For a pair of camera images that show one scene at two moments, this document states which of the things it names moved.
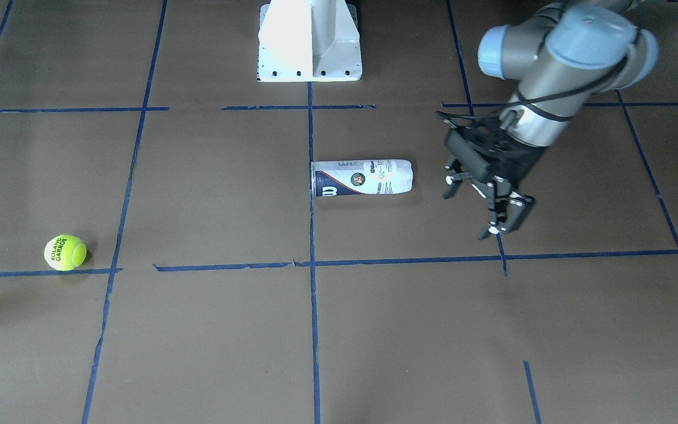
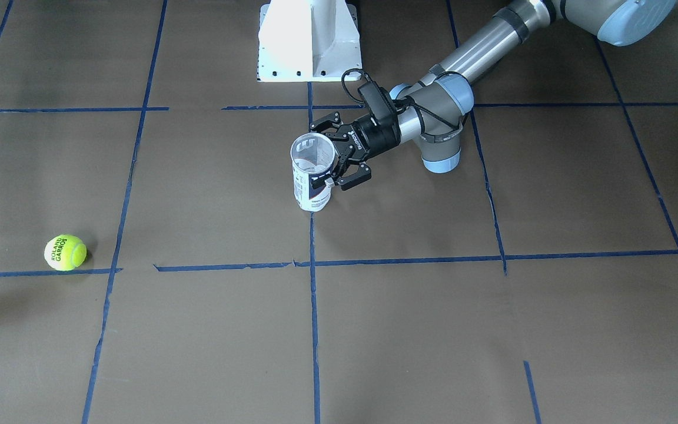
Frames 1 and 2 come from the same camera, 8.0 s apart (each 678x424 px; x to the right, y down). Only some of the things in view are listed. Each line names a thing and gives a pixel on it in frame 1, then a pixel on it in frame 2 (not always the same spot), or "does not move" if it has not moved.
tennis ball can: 361,177 to 312,155
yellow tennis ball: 65,252 does not move
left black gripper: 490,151 to 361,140
